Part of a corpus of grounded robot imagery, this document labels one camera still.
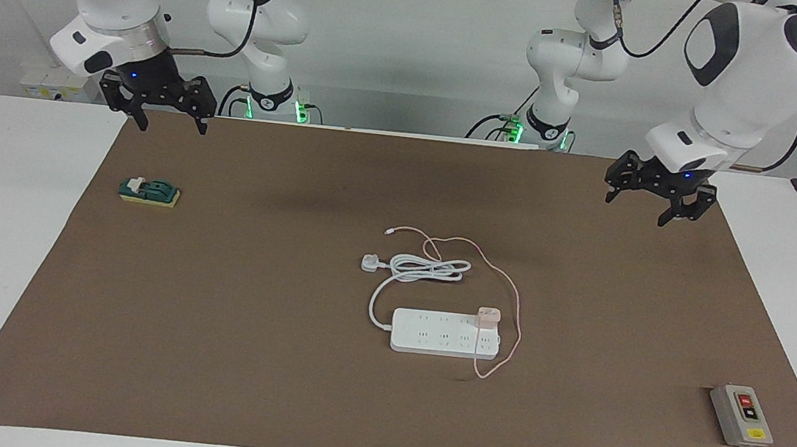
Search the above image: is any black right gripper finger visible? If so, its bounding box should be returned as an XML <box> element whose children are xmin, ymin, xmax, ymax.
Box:
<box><xmin>96</xmin><ymin>71</ymin><xmax>154</xmax><ymax>133</ymax></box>
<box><xmin>184</xmin><ymin>76</ymin><xmax>220</xmax><ymax>137</ymax></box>

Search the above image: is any white power strip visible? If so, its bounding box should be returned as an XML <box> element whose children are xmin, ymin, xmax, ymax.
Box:
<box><xmin>389</xmin><ymin>306</ymin><xmax>504</xmax><ymax>362</ymax></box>

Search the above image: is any brown table mat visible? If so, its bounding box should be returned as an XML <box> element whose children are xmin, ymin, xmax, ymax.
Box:
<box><xmin>0</xmin><ymin>93</ymin><xmax>797</xmax><ymax>447</ymax></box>

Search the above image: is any green knife switch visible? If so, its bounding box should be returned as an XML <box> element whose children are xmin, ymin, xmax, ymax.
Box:
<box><xmin>118</xmin><ymin>175</ymin><xmax>183</xmax><ymax>209</ymax></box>

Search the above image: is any white wall socket box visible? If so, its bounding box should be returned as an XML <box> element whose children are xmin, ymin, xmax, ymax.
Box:
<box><xmin>18</xmin><ymin>62</ymin><xmax>104</xmax><ymax>105</ymax></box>

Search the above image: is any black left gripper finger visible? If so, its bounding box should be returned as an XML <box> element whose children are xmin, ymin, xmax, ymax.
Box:
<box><xmin>602</xmin><ymin>148</ymin><xmax>640</xmax><ymax>207</ymax></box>
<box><xmin>657</xmin><ymin>181</ymin><xmax>718</xmax><ymax>233</ymax></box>

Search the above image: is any black base cable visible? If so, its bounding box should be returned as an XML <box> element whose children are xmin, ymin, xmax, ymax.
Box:
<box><xmin>217</xmin><ymin>82</ymin><xmax>250</xmax><ymax>119</ymax></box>
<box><xmin>465</xmin><ymin>76</ymin><xmax>540</xmax><ymax>147</ymax></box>

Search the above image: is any pink charging cable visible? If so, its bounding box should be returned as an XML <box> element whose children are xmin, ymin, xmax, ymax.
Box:
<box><xmin>370</xmin><ymin>225</ymin><xmax>532</xmax><ymax>383</ymax></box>

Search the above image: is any grey on-off switch box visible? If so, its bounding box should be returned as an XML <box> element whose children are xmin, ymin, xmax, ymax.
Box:
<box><xmin>705</xmin><ymin>382</ymin><xmax>779</xmax><ymax>447</ymax></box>

